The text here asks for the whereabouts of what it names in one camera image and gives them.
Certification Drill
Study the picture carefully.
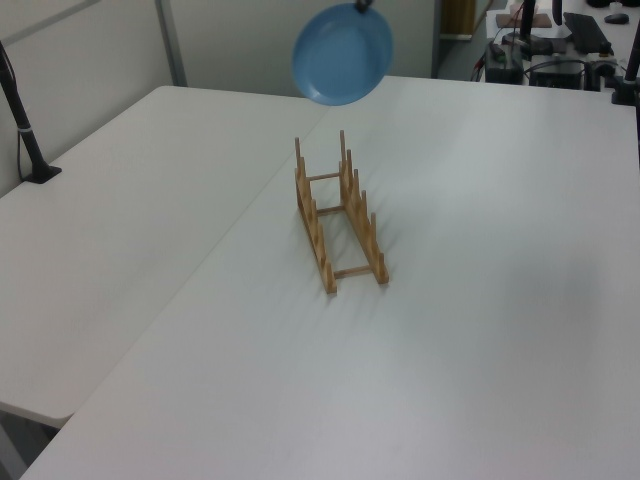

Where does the black box with green part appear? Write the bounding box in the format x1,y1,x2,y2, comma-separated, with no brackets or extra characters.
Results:
486,42,525,84

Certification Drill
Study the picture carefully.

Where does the brown desk pad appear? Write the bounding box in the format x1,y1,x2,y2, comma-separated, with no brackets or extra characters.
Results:
494,13,552,29

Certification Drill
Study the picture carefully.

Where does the black keyboard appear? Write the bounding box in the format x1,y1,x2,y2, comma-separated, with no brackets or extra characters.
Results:
562,11,615,55

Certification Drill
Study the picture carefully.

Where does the blue round plate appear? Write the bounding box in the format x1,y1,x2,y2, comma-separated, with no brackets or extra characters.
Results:
291,2,395,107

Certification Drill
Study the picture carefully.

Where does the wooden panel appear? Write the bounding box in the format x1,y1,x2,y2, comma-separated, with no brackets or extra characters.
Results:
439,0,476,39

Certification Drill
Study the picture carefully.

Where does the black monitor stand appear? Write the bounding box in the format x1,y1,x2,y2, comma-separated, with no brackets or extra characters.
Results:
501,0,555,57

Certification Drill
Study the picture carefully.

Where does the wooden plate rack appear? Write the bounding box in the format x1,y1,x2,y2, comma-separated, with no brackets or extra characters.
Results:
293,129,391,295

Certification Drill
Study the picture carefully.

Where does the black camera pole with clamp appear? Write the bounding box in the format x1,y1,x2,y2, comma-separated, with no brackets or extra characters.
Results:
609,33,640,106

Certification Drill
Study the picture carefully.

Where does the black electronics unit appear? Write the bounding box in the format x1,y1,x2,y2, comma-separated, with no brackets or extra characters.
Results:
528,58,587,91

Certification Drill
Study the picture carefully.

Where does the black pole with clamp base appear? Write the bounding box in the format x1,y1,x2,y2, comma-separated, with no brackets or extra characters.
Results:
0,39,64,186

